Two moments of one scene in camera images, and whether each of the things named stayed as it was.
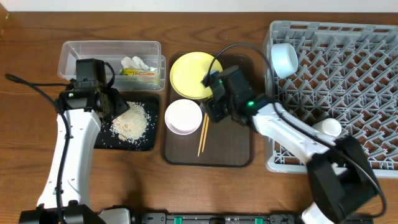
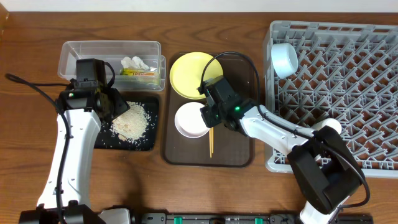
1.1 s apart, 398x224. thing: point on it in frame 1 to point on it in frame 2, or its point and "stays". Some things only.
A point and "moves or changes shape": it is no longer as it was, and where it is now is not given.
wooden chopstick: x=203 y=133 to x=210 y=140
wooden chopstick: x=204 y=137 to x=212 y=139
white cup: x=331 y=127 stays
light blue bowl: x=285 y=60 stays
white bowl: x=183 y=117 moves or changes shape
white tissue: x=135 y=62 stays
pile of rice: x=132 y=124 stays
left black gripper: x=113 y=104 stays
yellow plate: x=189 y=70 stays
